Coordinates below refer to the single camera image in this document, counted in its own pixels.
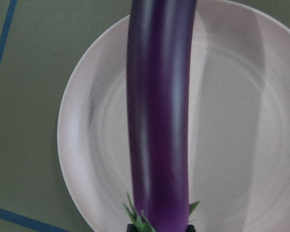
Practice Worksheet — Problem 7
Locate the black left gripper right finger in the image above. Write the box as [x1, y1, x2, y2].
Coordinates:
[186, 224, 196, 232]

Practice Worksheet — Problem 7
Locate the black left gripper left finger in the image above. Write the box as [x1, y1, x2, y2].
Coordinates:
[126, 224, 138, 232]

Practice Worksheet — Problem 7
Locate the purple eggplant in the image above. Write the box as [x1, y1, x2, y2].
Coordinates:
[126, 0, 197, 232]

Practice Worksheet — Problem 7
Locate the pink plate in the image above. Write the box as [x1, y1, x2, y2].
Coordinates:
[57, 0, 290, 232]

